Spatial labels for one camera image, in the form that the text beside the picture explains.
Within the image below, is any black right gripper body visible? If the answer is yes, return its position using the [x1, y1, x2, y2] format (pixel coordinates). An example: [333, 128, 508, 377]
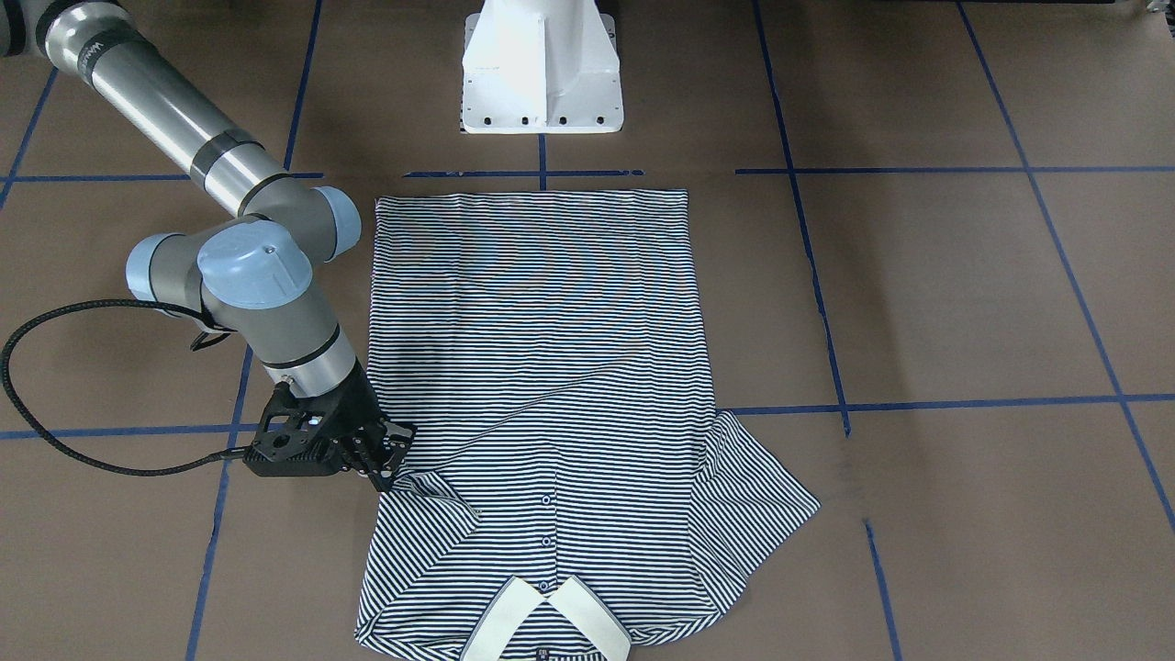
[242, 363, 387, 477]

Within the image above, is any striped polo shirt white collar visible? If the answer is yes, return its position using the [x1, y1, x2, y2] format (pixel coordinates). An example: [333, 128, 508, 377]
[355, 189, 820, 660]

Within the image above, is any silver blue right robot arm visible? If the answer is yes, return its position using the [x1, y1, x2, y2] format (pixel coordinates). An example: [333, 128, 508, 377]
[4, 1, 416, 493]

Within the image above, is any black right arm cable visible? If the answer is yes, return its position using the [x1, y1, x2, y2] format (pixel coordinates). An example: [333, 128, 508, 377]
[0, 298, 253, 478]

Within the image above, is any white pedestal base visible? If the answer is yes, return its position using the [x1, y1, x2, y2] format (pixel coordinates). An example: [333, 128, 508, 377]
[459, 1, 625, 135]

